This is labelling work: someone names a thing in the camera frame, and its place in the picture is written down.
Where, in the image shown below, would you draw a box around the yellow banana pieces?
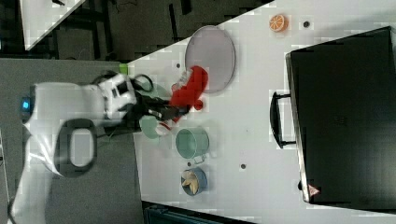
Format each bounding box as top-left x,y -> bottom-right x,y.
182,171 -> 199,194

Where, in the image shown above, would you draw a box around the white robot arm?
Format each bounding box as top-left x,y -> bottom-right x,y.
7,71 -> 189,224

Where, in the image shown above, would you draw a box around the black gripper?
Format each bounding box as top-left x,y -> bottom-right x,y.
124,93 -> 191,121

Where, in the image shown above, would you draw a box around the green cup with handle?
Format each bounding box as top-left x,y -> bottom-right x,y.
176,127 -> 209,164

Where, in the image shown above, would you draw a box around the black oven door handle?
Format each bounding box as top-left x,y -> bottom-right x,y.
269,92 -> 296,148

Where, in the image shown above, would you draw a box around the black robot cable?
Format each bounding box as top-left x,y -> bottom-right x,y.
132,74 -> 155,93

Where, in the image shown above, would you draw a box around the orange slice toy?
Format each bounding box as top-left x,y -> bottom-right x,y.
269,14 -> 289,33

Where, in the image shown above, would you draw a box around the green perforated colander basket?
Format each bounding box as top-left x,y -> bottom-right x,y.
139,84 -> 171,139

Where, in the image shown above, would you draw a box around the green marker tube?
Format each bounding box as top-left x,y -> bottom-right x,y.
120,63 -> 128,75

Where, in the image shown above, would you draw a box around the blue bowl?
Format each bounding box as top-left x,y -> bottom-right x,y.
180,167 -> 207,196

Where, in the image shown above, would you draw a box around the white side table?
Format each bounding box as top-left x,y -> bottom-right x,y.
19,0 -> 87,50

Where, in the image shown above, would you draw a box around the teal metal frame rail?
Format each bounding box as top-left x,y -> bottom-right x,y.
143,201 -> 250,224

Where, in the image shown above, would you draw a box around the red ketchup bottle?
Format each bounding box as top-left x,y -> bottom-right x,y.
156,65 -> 208,135

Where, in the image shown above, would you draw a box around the grey oval plate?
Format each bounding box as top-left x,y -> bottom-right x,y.
185,25 -> 236,93

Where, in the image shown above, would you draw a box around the red toy strawberry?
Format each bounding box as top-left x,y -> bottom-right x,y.
193,100 -> 204,110

